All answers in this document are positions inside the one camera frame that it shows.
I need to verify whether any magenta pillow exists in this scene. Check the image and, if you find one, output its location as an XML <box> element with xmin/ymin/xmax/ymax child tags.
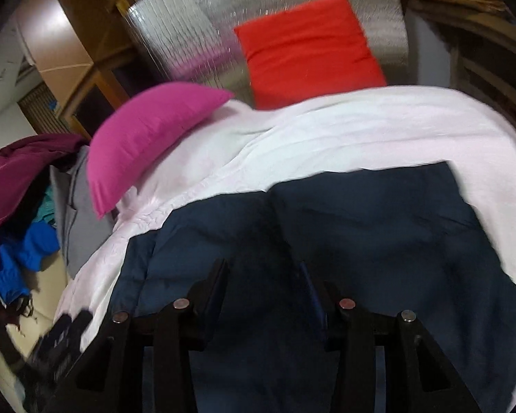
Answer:
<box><xmin>88</xmin><ymin>82</ymin><xmax>235</xmax><ymax>218</ymax></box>

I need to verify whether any teal garment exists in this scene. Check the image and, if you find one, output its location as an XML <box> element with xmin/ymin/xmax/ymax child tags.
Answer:
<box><xmin>36</xmin><ymin>187</ymin><xmax>57</xmax><ymax>224</ymax></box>

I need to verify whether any pale pink blanket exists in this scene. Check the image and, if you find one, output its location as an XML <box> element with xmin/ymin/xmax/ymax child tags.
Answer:
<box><xmin>54</xmin><ymin>86</ymin><xmax>516</xmax><ymax>413</ymax></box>

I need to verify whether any navy blue garment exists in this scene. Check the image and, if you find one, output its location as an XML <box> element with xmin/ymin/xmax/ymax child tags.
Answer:
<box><xmin>109</xmin><ymin>161</ymin><xmax>516</xmax><ymax>413</ymax></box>

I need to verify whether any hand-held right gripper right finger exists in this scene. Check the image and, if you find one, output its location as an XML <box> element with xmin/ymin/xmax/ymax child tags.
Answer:
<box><xmin>300</xmin><ymin>262</ymin><xmax>482</xmax><ymax>413</ymax></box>

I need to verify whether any orange-red pillow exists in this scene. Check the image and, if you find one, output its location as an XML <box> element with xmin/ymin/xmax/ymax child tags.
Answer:
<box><xmin>233</xmin><ymin>0</ymin><xmax>388</xmax><ymax>110</ymax></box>

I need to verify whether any silver foil mat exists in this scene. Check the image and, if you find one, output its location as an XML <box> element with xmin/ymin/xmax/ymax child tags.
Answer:
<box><xmin>127</xmin><ymin>0</ymin><xmax>407</xmax><ymax>108</ymax></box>

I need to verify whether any grey garment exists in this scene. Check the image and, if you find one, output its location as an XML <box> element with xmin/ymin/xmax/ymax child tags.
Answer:
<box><xmin>49</xmin><ymin>146</ymin><xmax>117</xmax><ymax>278</ymax></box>

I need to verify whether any wooden cabinet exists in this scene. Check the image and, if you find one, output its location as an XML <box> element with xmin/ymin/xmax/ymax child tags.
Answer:
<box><xmin>39</xmin><ymin>0</ymin><xmax>164</xmax><ymax>142</ymax></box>

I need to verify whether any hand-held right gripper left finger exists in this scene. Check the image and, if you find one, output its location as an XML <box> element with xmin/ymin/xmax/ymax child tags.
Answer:
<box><xmin>43</xmin><ymin>259</ymin><xmax>229</xmax><ymax>413</ymax></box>

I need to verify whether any wooden shelf unit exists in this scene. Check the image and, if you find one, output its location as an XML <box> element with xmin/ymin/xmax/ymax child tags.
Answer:
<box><xmin>406</xmin><ymin>0</ymin><xmax>516</xmax><ymax>138</ymax></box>

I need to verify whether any maroon cloth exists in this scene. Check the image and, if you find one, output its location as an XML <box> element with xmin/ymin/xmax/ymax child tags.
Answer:
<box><xmin>0</xmin><ymin>133</ymin><xmax>84</xmax><ymax>293</ymax></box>

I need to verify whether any bright blue garment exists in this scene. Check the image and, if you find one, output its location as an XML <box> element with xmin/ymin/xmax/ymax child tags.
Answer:
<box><xmin>0</xmin><ymin>221</ymin><xmax>61</xmax><ymax>302</ymax></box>

